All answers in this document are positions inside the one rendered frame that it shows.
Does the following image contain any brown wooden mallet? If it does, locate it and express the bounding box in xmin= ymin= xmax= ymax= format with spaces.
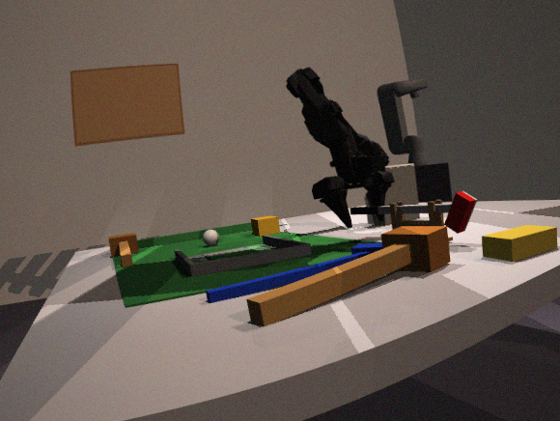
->
xmin=109 ymin=233 xmax=139 ymax=267
xmin=247 ymin=226 xmax=451 ymax=326

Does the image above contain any beige ball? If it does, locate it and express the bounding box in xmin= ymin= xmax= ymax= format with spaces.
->
xmin=203 ymin=230 xmax=219 ymax=246

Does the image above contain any green flat mat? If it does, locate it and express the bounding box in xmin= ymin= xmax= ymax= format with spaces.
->
xmin=112 ymin=230 xmax=382 ymax=308

